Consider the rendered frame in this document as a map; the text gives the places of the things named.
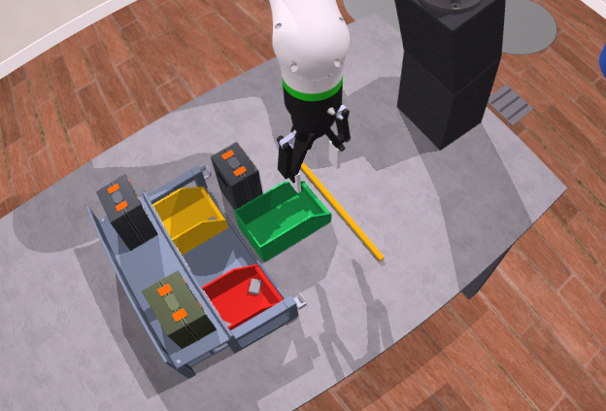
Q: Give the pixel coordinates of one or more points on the red open bin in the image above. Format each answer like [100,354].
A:
[230,295]

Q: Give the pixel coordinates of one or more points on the yellow long thin bar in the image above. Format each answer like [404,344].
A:
[342,212]

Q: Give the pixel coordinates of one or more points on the green bin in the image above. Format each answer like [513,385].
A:
[284,212]

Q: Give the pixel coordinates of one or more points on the grey bin rack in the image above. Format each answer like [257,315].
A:
[156,259]

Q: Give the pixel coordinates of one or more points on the yellow open bin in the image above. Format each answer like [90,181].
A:
[185,214]

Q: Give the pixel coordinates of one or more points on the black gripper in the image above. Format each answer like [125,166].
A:
[304,134]

